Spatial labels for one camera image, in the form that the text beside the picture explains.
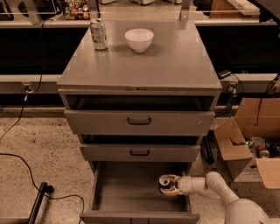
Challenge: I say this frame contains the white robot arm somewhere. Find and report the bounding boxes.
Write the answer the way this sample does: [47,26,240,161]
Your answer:
[158,171,272,224]

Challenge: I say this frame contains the middle grey drawer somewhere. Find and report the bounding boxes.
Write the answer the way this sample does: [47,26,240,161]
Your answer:
[80,143,200,162]

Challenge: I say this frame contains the colourful items on shelf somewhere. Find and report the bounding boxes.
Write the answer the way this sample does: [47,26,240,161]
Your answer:
[64,0,90,20]

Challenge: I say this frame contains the silver green soda can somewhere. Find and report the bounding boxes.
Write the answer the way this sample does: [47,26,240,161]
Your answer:
[90,18,107,50]

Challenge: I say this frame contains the cans in cardboard box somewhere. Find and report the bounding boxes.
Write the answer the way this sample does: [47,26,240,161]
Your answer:
[246,136,280,158]

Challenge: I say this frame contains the small black device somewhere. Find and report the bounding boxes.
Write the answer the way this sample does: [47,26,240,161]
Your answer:
[217,70,231,80]

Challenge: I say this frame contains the cardboard box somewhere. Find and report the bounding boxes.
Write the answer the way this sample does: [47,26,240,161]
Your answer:
[214,98,280,189]

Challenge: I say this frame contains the top grey drawer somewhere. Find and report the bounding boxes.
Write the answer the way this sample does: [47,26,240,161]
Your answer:
[65,110,214,136]

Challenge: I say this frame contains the bottom grey open drawer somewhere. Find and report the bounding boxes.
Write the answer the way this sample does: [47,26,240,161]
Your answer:
[80,162,200,224]

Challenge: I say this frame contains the blue pepsi can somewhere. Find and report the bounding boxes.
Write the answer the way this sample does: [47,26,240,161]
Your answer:
[158,175,173,193]

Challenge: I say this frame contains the black floor cable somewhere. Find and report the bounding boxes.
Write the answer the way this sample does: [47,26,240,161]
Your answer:
[0,93,86,214]

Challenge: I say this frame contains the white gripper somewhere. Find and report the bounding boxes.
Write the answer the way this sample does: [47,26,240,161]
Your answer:
[159,174,193,196]

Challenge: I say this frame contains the grey drawer cabinet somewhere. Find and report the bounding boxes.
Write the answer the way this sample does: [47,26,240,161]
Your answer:
[56,19,223,176]

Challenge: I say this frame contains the black metal floor stand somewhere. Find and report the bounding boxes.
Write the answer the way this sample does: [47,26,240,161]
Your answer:
[27,182,54,224]

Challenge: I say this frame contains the white bowl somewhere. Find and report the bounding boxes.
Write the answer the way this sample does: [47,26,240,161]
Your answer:
[125,29,154,53]

